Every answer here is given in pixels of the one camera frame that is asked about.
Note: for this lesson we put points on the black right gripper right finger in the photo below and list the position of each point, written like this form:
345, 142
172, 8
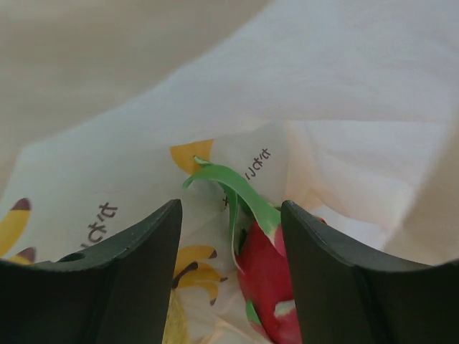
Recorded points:
348, 292

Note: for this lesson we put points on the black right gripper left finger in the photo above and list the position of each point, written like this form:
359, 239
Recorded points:
116, 291

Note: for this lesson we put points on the red fake dragon fruit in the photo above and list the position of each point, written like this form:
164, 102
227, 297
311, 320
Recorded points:
258, 252

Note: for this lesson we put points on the banana print plastic bag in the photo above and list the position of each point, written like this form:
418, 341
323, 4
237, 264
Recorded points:
348, 108

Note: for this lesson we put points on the yellow fake lemon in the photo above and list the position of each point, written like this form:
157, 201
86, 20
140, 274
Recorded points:
176, 329

